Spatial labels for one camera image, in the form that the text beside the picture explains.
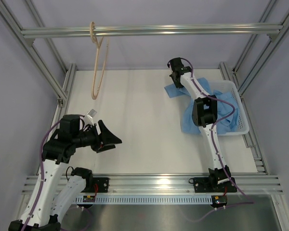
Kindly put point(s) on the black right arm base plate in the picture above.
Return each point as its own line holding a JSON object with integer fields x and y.
{"x": 203, "y": 185}

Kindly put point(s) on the white slotted cable duct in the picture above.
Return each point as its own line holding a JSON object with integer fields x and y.
{"x": 143, "y": 200}

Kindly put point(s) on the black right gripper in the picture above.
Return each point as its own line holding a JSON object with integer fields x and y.
{"x": 177, "y": 85}

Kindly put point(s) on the blue button-up shirt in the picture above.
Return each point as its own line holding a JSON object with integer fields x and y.
{"x": 187, "y": 124}

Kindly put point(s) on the white perforated plastic basket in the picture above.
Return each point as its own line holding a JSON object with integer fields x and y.
{"x": 240, "y": 115}

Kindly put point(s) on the aluminium frame strut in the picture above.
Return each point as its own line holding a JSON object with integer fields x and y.
{"x": 62, "y": 92}
{"x": 259, "y": 49}

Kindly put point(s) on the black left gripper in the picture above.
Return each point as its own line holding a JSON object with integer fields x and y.
{"x": 109, "y": 139}

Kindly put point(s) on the aluminium front rail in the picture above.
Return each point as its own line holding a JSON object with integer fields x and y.
{"x": 180, "y": 184}

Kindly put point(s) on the aluminium left frame strut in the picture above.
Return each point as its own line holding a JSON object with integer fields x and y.
{"x": 62, "y": 92}

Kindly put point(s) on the beige wooden clothes hanger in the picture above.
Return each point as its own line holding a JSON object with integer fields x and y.
{"x": 99, "y": 67}

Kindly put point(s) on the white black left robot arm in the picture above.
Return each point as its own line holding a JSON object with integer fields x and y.
{"x": 45, "y": 211}

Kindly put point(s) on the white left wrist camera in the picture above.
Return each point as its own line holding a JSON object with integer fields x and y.
{"x": 89, "y": 117}

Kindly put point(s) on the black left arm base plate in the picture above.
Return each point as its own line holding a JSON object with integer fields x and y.
{"x": 97, "y": 185}

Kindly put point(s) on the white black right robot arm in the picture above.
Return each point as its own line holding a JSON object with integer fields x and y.
{"x": 204, "y": 116}

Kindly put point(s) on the aluminium top crossbar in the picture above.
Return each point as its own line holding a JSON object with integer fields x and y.
{"x": 160, "y": 30}

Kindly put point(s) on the aluminium right frame strut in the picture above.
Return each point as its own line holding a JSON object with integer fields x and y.
{"x": 259, "y": 49}

